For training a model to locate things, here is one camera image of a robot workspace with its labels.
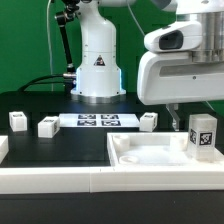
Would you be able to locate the white U-shaped fence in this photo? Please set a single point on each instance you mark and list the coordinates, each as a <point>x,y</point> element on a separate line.
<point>110,178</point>

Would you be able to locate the white square table top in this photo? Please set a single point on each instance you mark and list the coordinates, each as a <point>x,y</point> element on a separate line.
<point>154,149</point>

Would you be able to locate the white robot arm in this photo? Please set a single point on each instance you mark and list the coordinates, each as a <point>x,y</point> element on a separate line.
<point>98,78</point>

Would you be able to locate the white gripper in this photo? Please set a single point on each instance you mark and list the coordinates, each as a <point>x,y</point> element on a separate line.
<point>168,74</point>

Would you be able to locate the white marker sheet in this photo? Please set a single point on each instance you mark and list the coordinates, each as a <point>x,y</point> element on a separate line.
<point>98,120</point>

